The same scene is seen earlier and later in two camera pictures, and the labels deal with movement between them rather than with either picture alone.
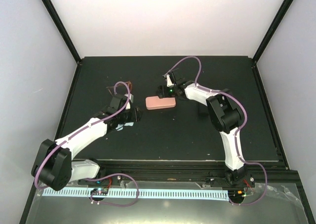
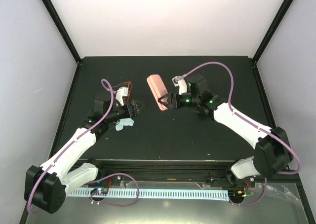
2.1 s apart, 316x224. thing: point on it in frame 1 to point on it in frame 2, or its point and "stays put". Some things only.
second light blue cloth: x=127 y=124 stays put
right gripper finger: x=160 y=88 to x=168 y=95
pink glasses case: x=154 y=102 to x=158 y=90
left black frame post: x=59 y=23 stays put
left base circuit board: x=100 y=191 stays put
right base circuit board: x=236 y=193 stays put
